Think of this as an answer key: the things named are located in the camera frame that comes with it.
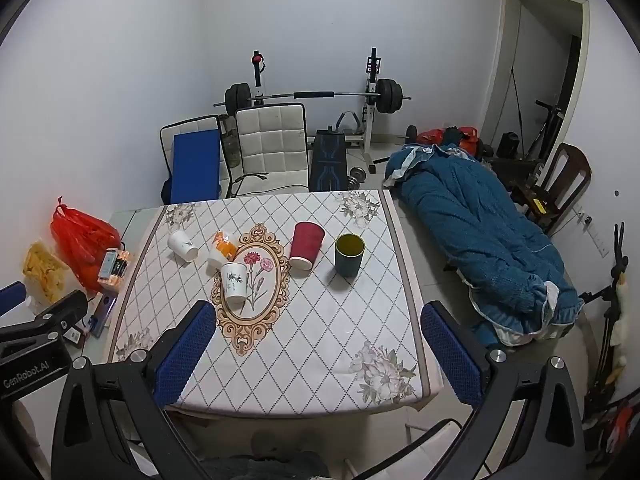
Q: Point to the white door frame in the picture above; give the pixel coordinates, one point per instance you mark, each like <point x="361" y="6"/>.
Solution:
<point x="500" y="60"/>

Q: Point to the small colourful box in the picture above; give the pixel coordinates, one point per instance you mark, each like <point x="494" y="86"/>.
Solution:
<point x="114" y="266"/>

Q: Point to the red plastic bag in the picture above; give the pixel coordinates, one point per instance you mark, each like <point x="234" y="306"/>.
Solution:
<point x="82" y="245"/>

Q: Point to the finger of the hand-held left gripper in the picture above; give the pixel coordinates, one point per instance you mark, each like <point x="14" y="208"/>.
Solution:
<point x="65" y="307"/>
<point x="11" y="297"/>

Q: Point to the black barbell with plates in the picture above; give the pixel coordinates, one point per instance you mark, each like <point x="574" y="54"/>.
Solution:
<point x="387" y="96"/>

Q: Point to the yellow snack bag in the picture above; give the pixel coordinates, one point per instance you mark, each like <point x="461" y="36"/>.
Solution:
<point x="45" y="272"/>

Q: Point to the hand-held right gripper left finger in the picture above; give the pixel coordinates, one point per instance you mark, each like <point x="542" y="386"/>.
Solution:
<point x="184" y="355"/>

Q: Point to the floral diamond pattern tablecloth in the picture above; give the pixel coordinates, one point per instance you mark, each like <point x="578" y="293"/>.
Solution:
<point x="325" y="320"/>

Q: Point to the small black heater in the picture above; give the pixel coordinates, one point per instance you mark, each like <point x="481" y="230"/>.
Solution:
<point x="510" y="144"/>

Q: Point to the black tripod stand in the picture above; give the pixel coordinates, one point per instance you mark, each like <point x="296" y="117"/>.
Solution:
<point x="607" y="320"/>

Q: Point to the small metal dumbbell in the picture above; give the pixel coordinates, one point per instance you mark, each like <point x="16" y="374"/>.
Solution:
<point x="357" y="176"/>

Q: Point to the white barbell rack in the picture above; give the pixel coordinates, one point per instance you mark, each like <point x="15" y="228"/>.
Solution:
<point x="372" y="110"/>

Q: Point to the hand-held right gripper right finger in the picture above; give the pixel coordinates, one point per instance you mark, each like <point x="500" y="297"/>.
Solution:
<point x="452" y="355"/>

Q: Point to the blue quilt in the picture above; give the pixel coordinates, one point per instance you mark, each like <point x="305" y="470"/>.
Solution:
<point x="475" y="230"/>

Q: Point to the dark fuzzy cloth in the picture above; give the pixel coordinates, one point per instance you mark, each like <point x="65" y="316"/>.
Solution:
<point x="270" y="465"/>

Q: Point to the red paper cup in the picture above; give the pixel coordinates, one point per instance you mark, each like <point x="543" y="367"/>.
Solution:
<point x="306" y="245"/>

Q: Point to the purple flat box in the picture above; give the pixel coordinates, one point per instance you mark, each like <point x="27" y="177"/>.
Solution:
<point x="102" y="312"/>

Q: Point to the white cup with plant print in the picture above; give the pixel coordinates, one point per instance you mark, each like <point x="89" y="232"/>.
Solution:
<point x="180" y="245"/>
<point x="234" y="282"/>

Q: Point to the dark green cup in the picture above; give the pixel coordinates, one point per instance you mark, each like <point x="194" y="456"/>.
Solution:
<point x="349" y="256"/>

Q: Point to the white wall socket strip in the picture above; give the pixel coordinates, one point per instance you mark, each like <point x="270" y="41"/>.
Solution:
<point x="597" y="237"/>

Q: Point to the blue foam mat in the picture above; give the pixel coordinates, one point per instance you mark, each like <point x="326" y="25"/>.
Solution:
<point x="196" y="165"/>

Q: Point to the black kick scooter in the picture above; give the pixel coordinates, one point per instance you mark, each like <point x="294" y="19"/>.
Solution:
<point x="546" y="125"/>

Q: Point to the white padded chair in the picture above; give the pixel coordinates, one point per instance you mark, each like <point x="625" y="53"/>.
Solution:
<point x="272" y="145"/>
<point x="192" y="124"/>

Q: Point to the orange and white cup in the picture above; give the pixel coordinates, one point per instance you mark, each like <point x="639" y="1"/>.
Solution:
<point x="223" y="247"/>

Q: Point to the black weight bench pad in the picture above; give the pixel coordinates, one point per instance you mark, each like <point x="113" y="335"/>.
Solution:
<point x="327" y="160"/>

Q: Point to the dark wooden chair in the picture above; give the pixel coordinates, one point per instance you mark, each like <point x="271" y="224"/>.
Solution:
<point x="562" y="170"/>

